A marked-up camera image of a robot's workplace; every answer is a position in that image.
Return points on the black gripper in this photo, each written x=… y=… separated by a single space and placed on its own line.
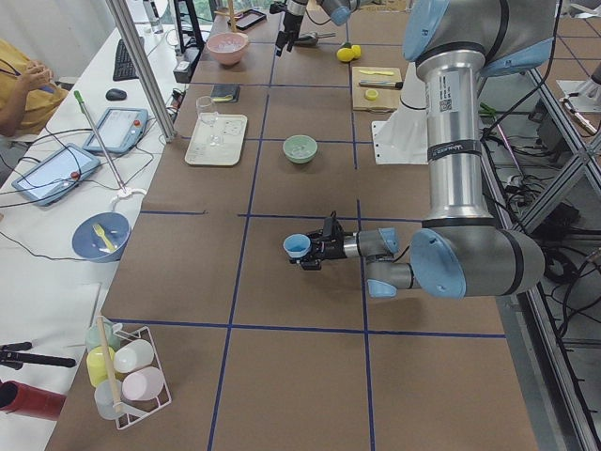
x=292 y=21
x=334 y=250

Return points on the light blue plastic cup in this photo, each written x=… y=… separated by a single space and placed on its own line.
x=297 y=245

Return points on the green ceramic bowl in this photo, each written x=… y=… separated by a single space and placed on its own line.
x=300 y=140

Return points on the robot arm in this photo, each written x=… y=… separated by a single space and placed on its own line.
x=339 y=12
x=458 y=252

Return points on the metal ice scoop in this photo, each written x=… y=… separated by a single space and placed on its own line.
x=312 y=39

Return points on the ice cubes in green bowl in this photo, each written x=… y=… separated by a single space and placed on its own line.
x=300 y=152

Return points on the blue bowl with fork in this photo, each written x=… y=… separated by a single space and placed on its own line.
x=102 y=238

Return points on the wooden stand with pole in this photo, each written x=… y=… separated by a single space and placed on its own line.
x=231 y=13

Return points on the whole yellow lemon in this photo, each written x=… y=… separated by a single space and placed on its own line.
x=345 y=54

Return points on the yellow plastic knife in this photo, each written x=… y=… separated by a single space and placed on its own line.
x=377 y=72

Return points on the grey and yellow cloth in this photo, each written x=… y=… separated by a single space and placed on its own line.
x=226 y=93

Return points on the steel muddler black cap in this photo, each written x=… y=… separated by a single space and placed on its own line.
x=381 y=84

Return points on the lemon half slice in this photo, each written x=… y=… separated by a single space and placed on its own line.
x=371 y=94

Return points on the clear wine glass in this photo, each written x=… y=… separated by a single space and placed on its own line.
x=208 y=114

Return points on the wooden cutting board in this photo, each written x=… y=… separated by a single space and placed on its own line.
x=376 y=88

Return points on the cream bear tray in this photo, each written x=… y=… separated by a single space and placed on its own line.
x=231 y=128

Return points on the black keyboard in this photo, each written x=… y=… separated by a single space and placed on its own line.
x=124 y=69

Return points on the black computer mouse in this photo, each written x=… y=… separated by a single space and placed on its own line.
x=115 y=94

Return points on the far teach pendant tablet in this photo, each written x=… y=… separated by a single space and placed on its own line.
x=121 y=128

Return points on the teach pendant tablet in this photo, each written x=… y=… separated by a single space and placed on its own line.
x=55 y=176
x=121 y=128

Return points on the white cup in rack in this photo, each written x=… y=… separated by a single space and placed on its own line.
x=135 y=355

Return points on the pink cup in rack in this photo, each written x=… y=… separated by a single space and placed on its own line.
x=143 y=384

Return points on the green tipped metal rod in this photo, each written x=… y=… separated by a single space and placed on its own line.
x=95 y=143

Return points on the yellow cup in rack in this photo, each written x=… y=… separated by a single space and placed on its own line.
x=95 y=365

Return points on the person in yellow shirt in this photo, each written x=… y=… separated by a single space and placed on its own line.
x=29 y=94

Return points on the near teach pendant tablet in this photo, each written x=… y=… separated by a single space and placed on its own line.
x=55 y=176

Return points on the red cylinder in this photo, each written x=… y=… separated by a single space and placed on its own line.
x=27 y=400

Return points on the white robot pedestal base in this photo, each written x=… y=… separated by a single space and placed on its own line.
x=402 y=138

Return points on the aluminium frame post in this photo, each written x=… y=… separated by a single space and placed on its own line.
x=129 y=34

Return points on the white wire cup rack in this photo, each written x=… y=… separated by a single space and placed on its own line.
x=108 y=397

